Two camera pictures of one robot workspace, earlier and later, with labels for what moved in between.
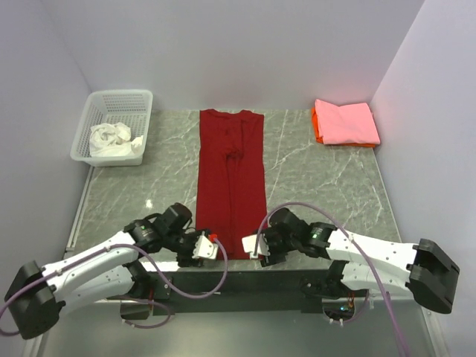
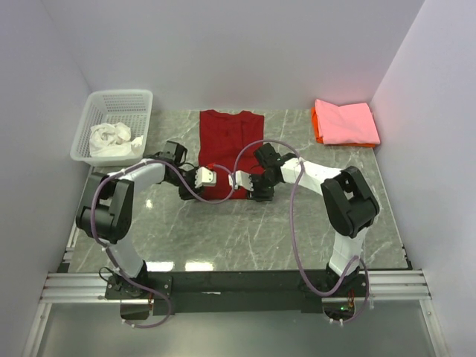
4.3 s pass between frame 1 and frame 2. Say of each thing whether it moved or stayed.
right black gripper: moved
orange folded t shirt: stayed
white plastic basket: stayed
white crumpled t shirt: stayed
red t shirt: moved
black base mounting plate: stayed
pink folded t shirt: stayed
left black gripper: moved
